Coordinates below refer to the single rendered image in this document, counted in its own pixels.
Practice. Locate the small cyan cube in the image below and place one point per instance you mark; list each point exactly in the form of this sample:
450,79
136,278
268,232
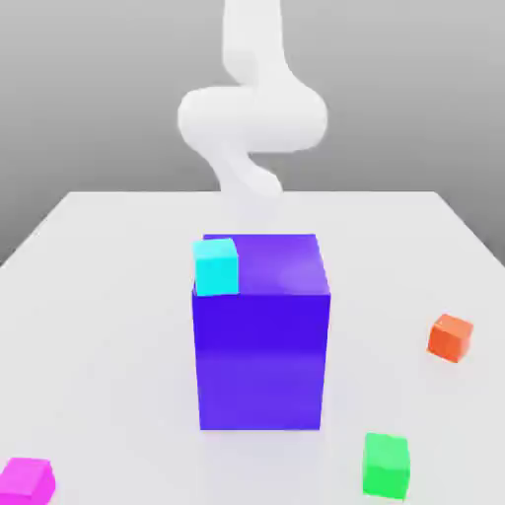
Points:
216,268

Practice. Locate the small magenta cube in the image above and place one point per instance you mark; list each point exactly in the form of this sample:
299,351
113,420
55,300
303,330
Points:
25,482

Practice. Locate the large purple box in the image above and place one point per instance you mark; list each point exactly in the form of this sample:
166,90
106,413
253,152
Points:
260,355

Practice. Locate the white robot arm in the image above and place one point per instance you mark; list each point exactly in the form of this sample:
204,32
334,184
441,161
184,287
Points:
252,118

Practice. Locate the small orange cube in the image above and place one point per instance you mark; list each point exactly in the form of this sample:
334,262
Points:
449,338

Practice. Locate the small green cube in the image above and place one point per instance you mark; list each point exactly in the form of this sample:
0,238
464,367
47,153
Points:
386,467

